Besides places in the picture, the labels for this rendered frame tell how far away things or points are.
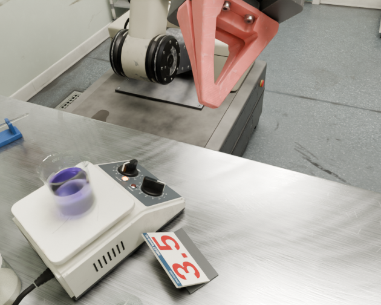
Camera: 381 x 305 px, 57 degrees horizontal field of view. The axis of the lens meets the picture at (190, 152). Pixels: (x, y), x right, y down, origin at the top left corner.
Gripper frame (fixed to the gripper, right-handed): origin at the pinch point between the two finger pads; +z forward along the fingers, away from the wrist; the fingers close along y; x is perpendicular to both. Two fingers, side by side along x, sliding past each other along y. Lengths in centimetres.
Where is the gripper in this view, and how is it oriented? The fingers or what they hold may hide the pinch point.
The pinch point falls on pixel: (210, 95)
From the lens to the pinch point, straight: 26.3
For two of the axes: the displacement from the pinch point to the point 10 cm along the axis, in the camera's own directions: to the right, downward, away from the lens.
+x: 8.6, 2.7, 4.3
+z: -2.1, 9.6, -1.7
